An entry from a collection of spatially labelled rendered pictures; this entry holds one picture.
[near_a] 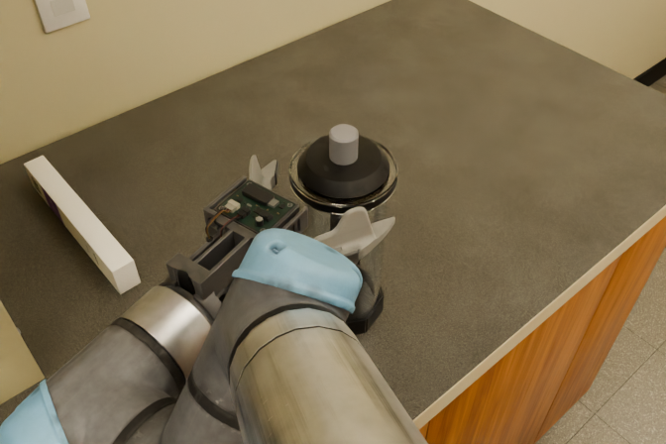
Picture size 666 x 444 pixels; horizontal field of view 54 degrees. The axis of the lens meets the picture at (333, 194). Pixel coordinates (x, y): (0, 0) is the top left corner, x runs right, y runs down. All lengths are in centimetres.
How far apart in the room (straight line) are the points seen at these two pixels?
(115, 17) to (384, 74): 46
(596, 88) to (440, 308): 57
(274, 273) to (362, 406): 12
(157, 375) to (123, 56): 73
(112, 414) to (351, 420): 23
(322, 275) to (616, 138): 82
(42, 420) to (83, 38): 73
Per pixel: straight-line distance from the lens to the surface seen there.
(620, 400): 197
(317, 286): 37
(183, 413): 43
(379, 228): 61
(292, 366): 31
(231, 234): 53
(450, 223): 91
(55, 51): 109
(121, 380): 48
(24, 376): 80
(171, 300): 51
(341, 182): 61
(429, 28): 134
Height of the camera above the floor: 159
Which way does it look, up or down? 44 degrees down
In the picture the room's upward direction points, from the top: straight up
